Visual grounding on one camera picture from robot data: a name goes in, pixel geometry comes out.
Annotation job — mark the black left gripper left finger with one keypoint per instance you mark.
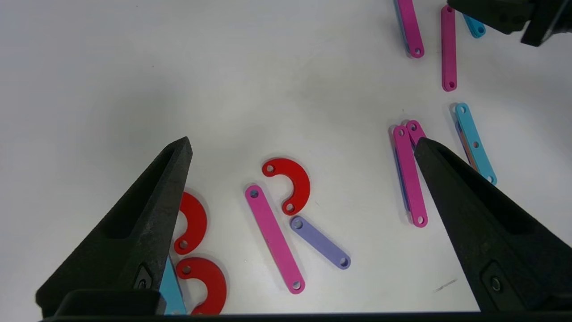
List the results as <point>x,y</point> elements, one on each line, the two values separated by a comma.
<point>129,250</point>

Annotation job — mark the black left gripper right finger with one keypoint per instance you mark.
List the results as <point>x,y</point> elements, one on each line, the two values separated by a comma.
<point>505,250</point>

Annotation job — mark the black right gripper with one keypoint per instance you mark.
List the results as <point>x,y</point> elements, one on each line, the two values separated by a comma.
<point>547,20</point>

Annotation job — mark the blue bar with holes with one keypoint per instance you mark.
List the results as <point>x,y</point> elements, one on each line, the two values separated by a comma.
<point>476,27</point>
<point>473,143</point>
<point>172,290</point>

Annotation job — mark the pink bar with holes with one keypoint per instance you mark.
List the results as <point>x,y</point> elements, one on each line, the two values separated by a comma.
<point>415,129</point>
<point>275,239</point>
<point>411,27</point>
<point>409,179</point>
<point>448,47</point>

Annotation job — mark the small red curved piece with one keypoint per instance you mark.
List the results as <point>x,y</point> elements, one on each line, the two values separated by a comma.
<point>301,183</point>

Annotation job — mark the short purple bar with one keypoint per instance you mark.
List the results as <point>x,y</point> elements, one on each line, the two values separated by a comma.
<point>319,241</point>

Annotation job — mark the large red curved piece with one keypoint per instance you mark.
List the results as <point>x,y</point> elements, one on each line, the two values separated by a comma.
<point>214,281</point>
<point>196,219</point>

